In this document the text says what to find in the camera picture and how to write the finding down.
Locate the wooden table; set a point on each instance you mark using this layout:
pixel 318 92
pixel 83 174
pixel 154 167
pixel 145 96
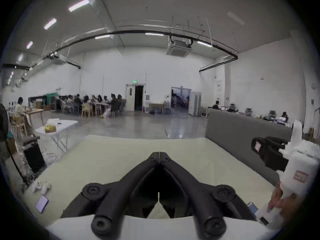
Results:
pixel 36 112

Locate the row of desks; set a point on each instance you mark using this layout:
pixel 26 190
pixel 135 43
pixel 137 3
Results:
pixel 240 110

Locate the small pale table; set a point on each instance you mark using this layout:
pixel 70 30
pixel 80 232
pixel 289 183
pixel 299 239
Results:
pixel 156 105

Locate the grey padded headboard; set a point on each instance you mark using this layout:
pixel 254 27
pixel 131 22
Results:
pixel 230 134

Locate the phone with blue case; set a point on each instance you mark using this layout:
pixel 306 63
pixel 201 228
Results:
pixel 252 207

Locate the white cabinet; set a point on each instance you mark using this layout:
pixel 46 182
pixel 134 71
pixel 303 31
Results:
pixel 195 104

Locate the black standing fan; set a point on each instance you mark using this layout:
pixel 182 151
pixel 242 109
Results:
pixel 3 124

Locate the white folding table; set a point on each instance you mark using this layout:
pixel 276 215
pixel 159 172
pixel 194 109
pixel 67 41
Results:
pixel 58 126

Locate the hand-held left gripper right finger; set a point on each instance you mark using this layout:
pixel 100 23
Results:
pixel 200 196

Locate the person's right hand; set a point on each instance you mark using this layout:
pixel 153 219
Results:
pixel 277 199

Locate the black office chair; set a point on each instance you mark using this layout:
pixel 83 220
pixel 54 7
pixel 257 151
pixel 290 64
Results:
pixel 33 156

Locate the phone with purple screen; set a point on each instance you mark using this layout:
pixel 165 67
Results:
pixel 41 204

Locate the group of people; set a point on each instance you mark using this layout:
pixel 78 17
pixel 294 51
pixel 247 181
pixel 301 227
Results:
pixel 100 102

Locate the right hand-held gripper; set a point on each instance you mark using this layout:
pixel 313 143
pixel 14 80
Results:
pixel 302 164

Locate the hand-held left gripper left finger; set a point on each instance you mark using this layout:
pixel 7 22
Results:
pixel 113 196

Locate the white hand controller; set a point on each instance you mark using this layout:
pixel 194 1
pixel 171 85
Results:
pixel 41 187

